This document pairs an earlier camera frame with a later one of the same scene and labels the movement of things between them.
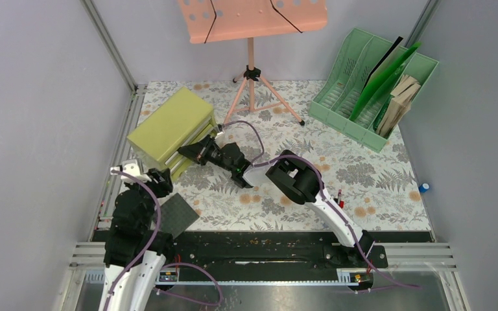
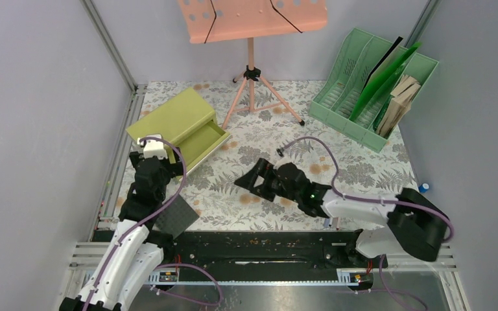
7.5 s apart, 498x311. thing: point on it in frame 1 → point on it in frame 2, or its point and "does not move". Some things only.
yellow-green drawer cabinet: x=184 y=120 does not move
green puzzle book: x=382 y=113 does not move
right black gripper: x=199 y=151 → x=265 y=169
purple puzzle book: x=403 y=95 does not move
